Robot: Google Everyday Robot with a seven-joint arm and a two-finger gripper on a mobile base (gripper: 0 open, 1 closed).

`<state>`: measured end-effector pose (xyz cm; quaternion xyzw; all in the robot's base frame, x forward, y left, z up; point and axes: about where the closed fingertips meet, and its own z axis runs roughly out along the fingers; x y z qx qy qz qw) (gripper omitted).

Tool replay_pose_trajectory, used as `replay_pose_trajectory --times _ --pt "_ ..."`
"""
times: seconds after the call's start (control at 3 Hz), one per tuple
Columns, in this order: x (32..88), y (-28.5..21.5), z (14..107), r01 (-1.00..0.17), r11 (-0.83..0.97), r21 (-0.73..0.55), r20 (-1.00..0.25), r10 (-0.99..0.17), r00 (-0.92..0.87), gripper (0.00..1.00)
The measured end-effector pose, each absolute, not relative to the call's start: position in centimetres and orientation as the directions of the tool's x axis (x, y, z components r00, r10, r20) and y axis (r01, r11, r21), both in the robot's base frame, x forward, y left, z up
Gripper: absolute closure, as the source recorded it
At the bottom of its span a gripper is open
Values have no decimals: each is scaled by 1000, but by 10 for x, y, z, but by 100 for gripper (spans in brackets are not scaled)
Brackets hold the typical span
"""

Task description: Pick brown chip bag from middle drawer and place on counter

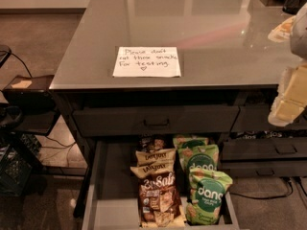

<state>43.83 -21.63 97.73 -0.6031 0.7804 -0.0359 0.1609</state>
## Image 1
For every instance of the black plastic crate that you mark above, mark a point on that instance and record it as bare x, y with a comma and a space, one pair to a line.
14, 170

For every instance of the front green Dang chip bag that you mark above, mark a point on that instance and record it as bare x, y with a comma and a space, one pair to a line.
207, 189

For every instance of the middle green Dang chip bag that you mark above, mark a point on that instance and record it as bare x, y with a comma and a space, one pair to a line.
204, 157

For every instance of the rear green Dang chip bag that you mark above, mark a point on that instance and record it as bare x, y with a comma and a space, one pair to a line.
182, 141

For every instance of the dark snack bags right drawer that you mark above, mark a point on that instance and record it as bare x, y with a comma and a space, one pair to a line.
269, 134

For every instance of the tan Late July chip bag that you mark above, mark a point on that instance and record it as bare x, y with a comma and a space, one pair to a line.
154, 168

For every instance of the brown sea salt chip bag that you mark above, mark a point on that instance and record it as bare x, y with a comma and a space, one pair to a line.
159, 202

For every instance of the closed top right drawer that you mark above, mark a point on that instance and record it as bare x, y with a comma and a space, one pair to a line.
255, 118

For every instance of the open middle drawer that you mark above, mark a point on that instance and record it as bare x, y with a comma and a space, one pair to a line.
112, 199

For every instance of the dark chip bag at back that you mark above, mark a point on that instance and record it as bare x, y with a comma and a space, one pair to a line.
151, 143

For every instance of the right middle drawer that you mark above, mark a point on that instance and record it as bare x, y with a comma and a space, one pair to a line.
265, 149

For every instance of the white handwritten paper note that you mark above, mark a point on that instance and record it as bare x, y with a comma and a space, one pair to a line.
152, 62

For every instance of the closed top left drawer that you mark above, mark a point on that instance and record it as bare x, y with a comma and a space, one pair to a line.
155, 119

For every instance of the green dang chip bag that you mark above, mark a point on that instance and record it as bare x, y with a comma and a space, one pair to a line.
182, 141
207, 189
204, 157

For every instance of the closed drawer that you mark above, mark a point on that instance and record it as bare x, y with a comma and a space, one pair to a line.
155, 119
255, 118

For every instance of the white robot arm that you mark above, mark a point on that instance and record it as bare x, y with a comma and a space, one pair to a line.
293, 29

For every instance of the right lower drawer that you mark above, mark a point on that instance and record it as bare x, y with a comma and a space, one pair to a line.
267, 168

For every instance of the grey cabinet with glass top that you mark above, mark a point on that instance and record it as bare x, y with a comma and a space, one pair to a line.
225, 58

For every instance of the black side stand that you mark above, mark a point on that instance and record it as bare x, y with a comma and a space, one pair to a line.
31, 108

